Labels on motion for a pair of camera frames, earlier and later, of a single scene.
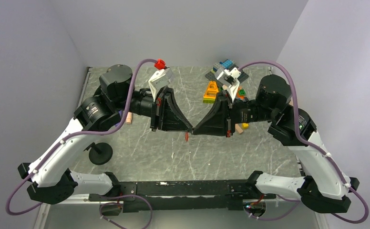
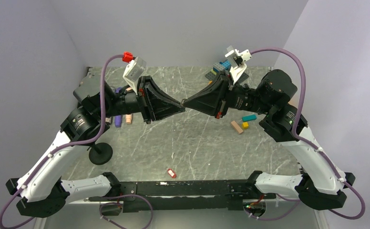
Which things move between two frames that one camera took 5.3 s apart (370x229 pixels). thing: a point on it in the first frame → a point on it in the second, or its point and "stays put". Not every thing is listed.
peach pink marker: (128, 119) stays put
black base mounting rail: (193, 195) stays put
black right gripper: (219, 118) → (215, 99)
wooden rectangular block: (239, 128) stays put
